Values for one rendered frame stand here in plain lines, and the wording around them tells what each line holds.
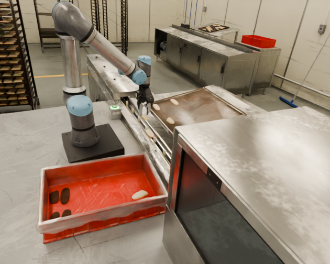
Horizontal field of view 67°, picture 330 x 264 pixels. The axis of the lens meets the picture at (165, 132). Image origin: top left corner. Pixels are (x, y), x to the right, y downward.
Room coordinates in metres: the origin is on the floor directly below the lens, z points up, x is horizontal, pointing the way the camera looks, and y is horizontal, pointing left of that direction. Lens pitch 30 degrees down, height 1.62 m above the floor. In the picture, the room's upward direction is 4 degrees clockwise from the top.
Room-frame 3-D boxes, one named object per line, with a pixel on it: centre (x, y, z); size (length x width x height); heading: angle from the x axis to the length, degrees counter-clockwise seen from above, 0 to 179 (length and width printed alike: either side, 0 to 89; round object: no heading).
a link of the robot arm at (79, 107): (1.13, 0.43, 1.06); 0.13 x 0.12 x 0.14; 30
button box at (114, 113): (1.57, 0.36, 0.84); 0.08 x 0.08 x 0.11; 27
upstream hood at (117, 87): (2.37, 0.62, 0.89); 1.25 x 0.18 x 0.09; 27
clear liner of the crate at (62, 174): (0.78, 0.24, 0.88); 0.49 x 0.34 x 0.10; 113
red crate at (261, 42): (4.83, -1.57, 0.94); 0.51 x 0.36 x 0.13; 31
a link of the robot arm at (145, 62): (1.43, 0.15, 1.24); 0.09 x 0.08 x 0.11; 120
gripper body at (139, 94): (1.44, 0.15, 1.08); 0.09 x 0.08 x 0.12; 30
